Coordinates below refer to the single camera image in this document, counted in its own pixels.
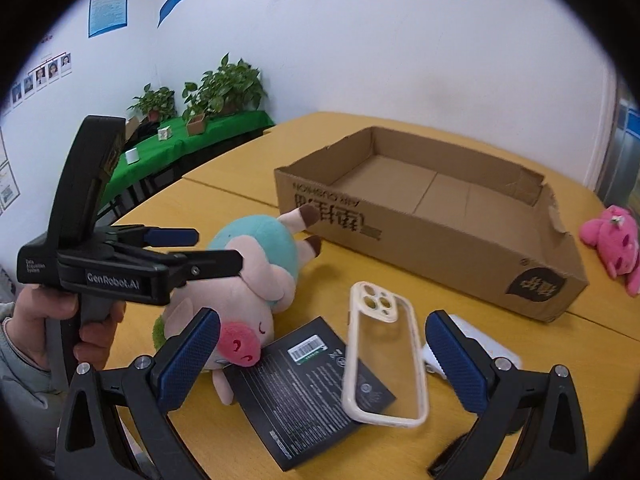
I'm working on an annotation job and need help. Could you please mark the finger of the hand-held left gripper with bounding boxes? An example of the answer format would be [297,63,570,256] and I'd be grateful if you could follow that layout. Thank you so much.
[142,227,200,248]
[167,249,246,288]

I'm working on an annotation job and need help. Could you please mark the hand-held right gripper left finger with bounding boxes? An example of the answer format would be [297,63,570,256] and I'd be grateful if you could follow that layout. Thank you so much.
[54,307,221,480]

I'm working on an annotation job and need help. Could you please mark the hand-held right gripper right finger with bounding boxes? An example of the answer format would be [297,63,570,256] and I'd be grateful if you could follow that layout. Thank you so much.
[425,310,591,480]

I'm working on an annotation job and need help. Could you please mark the pig plush toy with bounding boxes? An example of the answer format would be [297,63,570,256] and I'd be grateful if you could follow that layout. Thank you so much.
[152,205,323,406]

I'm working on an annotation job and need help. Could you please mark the clear cream phone case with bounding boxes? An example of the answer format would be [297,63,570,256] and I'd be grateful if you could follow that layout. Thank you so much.
[341,281,430,428]

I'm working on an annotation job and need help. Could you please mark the cardboard box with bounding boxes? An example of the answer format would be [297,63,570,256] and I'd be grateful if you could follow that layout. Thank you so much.
[273,126,590,323]

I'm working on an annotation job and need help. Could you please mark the black package box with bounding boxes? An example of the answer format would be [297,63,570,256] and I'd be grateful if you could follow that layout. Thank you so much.
[222,316,398,472]

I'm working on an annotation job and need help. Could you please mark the person's left forearm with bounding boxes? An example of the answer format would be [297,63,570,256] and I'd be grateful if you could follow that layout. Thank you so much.
[0,302,68,463]

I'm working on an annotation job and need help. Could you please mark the wooden desktop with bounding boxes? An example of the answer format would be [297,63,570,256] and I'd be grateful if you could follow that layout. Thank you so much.
[107,111,640,480]

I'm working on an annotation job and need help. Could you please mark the person's left hand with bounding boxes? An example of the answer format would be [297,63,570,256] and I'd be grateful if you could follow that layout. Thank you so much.
[12,285,126,363]

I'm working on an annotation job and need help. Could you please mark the white plastic device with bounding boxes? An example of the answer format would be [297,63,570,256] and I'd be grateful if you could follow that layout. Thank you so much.
[422,314,523,381]

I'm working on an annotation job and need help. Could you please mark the green cloth covered table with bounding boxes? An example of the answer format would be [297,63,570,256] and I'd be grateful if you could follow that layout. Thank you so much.
[102,110,276,196]

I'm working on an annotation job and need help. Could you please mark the potted plant in brown box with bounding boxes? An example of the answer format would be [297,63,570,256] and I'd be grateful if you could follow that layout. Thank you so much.
[181,81,221,136]

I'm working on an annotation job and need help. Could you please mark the small potted plant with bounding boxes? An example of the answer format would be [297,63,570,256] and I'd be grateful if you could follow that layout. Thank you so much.
[127,84,177,122]

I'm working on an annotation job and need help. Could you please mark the large potted plant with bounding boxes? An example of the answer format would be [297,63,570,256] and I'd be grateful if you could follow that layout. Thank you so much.
[200,52,268,115]

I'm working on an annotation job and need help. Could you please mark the pink plush toy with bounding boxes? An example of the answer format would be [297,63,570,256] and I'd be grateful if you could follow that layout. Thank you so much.
[579,205,640,296]

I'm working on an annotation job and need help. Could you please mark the glass partition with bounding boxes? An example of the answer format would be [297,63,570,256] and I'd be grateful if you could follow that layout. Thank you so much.
[595,80,640,203]

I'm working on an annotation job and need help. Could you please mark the blue banner strip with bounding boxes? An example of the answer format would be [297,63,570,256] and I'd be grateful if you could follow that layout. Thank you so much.
[617,102,640,137]

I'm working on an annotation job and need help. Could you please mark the framed wall papers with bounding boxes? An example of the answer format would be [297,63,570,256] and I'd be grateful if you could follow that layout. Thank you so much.
[0,127,22,217]

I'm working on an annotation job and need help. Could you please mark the wall photo chart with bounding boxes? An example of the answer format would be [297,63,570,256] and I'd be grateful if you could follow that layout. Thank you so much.
[0,35,73,116]

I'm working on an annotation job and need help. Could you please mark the blue wall poster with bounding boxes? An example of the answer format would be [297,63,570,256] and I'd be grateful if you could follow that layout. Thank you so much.
[88,0,130,38]

